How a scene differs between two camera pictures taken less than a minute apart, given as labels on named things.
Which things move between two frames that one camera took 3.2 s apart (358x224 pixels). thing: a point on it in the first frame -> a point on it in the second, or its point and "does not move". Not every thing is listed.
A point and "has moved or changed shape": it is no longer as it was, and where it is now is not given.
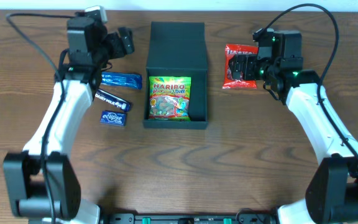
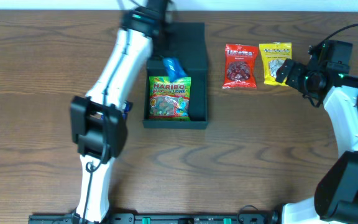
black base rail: (166, 218) does not move
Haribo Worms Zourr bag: (169, 98) does not move
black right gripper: (243, 66) -> (289, 72)
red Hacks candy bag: (230, 50) does not move
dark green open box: (178, 49) does not move
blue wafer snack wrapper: (127, 80) has moved or changed shape
